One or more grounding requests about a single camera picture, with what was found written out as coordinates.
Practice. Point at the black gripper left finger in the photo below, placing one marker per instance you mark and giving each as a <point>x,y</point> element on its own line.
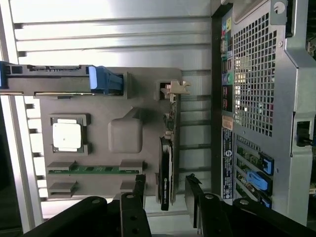
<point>130,214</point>

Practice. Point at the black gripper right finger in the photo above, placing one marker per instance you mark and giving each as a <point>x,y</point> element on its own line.
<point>209,217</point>

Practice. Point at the green RAM stick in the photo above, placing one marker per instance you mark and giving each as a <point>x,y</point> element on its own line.
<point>93,170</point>

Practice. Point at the silver CPU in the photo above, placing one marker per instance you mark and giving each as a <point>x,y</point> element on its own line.
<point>66,135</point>

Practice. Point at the grey parts rack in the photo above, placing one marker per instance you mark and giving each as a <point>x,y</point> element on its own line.
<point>103,108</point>

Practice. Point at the black PC case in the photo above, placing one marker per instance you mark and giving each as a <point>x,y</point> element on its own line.
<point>288,98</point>

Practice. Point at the hard disk in blue caddy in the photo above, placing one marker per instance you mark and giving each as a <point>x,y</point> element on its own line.
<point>49,79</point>

